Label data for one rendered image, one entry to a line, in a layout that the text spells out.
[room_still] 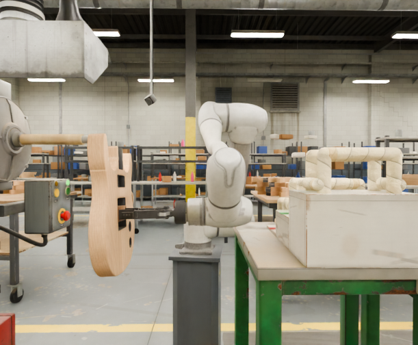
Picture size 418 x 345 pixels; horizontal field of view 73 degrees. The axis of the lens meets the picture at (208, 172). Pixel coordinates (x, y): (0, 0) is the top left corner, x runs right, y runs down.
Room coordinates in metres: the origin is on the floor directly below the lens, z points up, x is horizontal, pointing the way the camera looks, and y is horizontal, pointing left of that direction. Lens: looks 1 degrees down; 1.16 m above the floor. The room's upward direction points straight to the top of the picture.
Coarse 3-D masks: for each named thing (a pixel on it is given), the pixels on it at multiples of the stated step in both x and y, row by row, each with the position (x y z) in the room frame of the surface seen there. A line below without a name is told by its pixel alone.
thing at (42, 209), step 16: (32, 192) 1.05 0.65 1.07; (48, 192) 1.05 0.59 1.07; (64, 192) 1.15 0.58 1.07; (32, 208) 1.05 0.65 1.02; (48, 208) 1.05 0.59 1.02; (64, 208) 1.15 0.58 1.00; (32, 224) 1.05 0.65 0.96; (48, 224) 1.05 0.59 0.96; (64, 224) 1.15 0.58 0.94; (32, 240) 1.07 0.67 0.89
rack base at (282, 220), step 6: (276, 210) 0.95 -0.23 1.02; (282, 210) 0.95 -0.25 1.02; (288, 210) 0.95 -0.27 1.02; (276, 216) 0.95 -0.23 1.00; (282, 216) 0.88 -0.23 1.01; (288, 216) 0.82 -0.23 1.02; (276, 222) 0.95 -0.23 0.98; (282, 222) 0.88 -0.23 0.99; (288, 222) 0.81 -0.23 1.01; (276, 228) 0.95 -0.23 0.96; (282, 228) 0.88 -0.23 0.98; (288, 228) 0.81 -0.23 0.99; (276, 234) 0.95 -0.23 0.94; (282, 234) 0.88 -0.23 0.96; (288, 234) 0.81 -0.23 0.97; (282, 240) 0.88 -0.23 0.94; (288, 240) 0.81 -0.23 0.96; (288, 246) 0.81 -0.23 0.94
